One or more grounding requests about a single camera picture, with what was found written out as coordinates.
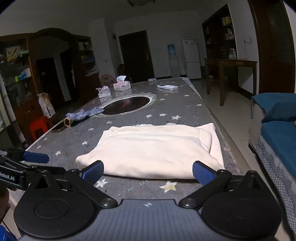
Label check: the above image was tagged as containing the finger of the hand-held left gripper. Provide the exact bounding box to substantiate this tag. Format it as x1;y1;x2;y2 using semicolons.
20;166;68;186
0;148;50;166

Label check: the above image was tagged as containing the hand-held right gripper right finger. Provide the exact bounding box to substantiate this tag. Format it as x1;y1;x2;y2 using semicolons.
179;159;265;208

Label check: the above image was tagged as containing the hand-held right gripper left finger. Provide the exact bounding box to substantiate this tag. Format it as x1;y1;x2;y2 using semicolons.
32;160;118;208

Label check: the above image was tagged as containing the cream sweater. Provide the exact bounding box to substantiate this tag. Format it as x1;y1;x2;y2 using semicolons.
75;122;225;180

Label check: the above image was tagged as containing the red plastic stool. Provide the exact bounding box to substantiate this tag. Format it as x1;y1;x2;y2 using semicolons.
29;115;55;142

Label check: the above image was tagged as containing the printed paper carton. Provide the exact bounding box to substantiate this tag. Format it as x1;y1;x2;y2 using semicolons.
38;93;56;118

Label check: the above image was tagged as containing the white-framed glass shelf unit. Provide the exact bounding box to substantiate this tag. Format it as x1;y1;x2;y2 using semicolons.
0;70;17;130

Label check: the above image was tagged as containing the blue knit glove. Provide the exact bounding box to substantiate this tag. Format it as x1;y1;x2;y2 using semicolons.
64;108;104;127

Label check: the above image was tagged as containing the grey star-print tablecloth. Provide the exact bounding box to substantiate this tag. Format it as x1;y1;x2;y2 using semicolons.
25;77;245;209

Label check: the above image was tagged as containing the round black induction cooktop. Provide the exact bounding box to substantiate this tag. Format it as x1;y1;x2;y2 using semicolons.
100;93;156;115

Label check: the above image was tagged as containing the white tissue pack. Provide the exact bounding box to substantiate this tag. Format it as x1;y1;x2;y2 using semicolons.
95;86;111;99

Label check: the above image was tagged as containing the blue sofa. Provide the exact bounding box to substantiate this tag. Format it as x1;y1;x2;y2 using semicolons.
248;93;296;232

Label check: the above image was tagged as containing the pink tissue box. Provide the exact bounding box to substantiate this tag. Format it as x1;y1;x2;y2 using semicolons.
113;75;131;91

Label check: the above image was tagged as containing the round hand fan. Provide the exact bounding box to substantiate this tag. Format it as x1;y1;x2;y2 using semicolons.
100;74;117;87

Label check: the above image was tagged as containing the white remote control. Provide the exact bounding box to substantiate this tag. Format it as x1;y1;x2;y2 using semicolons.
157;84;179;91

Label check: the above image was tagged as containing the white water dispenser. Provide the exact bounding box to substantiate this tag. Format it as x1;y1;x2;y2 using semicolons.
170;55;181;78

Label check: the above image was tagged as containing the wooden side table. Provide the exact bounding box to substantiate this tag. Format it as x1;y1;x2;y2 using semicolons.
204;58;258;106

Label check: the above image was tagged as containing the white refrigerator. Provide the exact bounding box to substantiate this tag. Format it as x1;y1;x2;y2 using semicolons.
181;38;202;80

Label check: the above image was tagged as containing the dark entrance door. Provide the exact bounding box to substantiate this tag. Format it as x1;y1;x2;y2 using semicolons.
118;30;155;84

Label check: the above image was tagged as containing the wooden arch cabinet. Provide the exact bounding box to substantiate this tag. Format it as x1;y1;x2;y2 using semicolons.
0;28;100;121

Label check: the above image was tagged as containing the dark wooden shelf cabinet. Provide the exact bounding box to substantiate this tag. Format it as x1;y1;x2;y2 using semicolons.
202;3;238;59

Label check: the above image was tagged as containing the wooden door with glass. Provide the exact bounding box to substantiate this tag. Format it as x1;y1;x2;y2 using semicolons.
248;0;296;94

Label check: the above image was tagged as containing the ceiling lamp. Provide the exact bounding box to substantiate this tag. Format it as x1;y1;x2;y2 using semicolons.
127;0;156;6

